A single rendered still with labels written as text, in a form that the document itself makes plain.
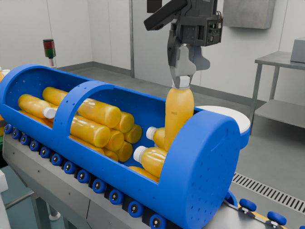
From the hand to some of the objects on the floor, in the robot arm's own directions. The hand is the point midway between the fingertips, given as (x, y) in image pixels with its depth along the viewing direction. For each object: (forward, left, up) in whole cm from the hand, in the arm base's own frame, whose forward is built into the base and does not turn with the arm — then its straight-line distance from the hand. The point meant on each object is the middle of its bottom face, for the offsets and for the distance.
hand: (180, 79), depth 60 cm
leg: (+10, +72, -131) cm, 150 cm away
